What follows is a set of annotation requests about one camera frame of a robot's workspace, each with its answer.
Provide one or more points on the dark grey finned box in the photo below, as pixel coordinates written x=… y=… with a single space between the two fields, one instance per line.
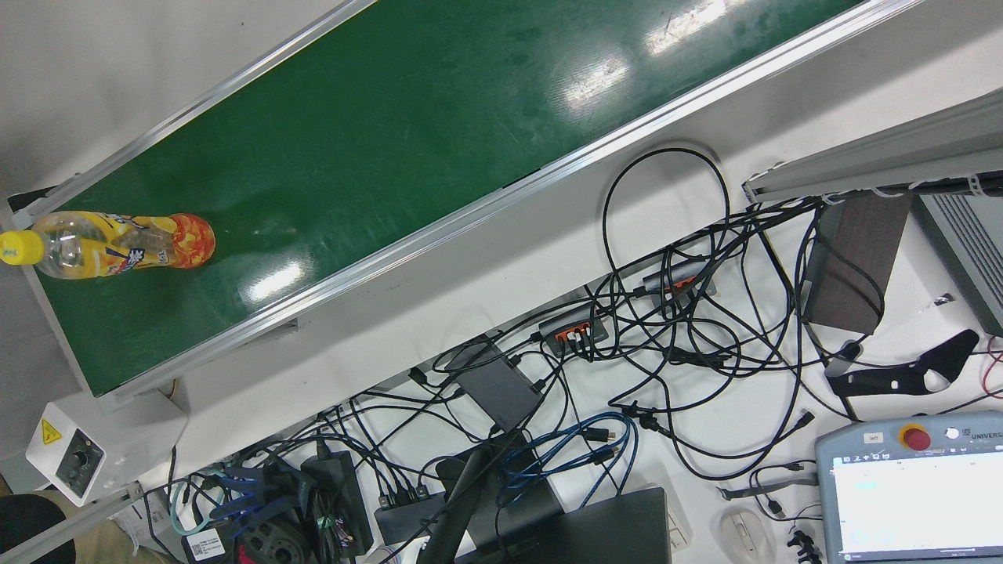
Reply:
x=968 y=251

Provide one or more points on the black power adapter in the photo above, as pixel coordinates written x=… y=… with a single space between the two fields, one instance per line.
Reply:
x=337 y=501

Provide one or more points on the dark grey dock box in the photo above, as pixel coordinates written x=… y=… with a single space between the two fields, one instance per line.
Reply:
x=497 y=384

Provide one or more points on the brown wooden block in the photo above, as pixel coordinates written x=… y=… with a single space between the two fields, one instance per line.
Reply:
x=854 y=258

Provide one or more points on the yellow orange drink bottle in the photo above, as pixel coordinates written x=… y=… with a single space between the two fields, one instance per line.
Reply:
x=117 y=247

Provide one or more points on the white computer mouse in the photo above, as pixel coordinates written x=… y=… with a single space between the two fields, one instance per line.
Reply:
x=744 y=536

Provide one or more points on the black flat bracket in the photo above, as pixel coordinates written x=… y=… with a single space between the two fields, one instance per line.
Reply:
x=885 y=381

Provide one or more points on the green belt conveyor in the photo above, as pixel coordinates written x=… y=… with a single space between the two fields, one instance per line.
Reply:
x=392 y=157

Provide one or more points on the black monitor stand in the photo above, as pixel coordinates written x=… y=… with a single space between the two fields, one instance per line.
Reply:
x=462 y=501

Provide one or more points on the white conveyor control box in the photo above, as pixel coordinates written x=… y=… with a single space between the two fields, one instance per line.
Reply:
x=117 y=435

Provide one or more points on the black hub with orange ports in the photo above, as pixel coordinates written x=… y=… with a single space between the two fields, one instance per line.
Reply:
x=680 y=282
x=576 y=329

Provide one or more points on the aluminium profile post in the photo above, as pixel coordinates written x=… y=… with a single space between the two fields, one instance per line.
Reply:
x=901 y=149

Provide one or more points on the aluminium profile bar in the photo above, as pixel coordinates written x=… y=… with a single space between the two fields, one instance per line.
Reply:
x=94 y=513

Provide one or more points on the black monitor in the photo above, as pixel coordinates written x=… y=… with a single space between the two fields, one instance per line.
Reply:
x=588 y=533

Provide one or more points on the black round metal part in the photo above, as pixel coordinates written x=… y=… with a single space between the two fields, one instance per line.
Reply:
x=270 y=544

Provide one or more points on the black multiport hub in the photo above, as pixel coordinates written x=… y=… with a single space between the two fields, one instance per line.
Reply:
x=407 y=517

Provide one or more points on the grey teach pendant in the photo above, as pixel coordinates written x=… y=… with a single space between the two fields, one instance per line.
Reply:
x=909 y=501

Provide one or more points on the small black connectors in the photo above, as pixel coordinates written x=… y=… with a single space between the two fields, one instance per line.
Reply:
x=803 y=547

